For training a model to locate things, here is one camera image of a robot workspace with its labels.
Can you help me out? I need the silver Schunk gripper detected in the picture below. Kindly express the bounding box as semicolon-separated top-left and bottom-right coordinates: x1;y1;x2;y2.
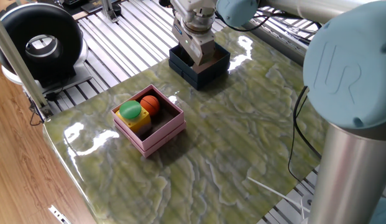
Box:
171;17;217;67

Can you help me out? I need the orange toy basketball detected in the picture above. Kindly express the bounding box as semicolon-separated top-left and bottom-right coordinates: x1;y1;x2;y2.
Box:
139;95;161;117

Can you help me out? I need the yellow box with green button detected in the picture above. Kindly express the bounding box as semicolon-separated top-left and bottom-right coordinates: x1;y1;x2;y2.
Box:
114;100;152;135

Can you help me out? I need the dark blue cardboard box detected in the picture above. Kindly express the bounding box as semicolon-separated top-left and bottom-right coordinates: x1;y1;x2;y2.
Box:
168;42;231;92

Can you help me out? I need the pink cardboard box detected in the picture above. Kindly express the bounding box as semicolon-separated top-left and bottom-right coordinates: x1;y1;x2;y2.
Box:
111;83;186;158

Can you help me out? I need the green marble pattern sheet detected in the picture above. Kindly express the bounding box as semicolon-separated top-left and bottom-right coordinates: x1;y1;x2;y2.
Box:
42;21;329;224

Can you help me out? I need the black gripper cable bundle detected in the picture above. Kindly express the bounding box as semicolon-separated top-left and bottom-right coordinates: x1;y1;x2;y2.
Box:
214;9;321;44

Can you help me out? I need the grey aluminium table rail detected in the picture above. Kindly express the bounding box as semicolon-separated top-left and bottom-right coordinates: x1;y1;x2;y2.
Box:
242;18;308;66

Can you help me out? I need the thin black base cable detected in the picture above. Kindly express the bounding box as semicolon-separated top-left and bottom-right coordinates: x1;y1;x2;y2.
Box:
287;85;323;187

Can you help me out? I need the slanted aluminium frame post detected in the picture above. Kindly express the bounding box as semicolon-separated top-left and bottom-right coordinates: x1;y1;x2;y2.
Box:
0;11;53;118

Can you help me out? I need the black ring shaped device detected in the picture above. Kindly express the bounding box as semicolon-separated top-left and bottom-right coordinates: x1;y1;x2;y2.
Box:
0;2;90;88

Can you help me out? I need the white metal bracket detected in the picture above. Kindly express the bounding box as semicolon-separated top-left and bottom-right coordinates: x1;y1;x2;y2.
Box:
48;204;72;224

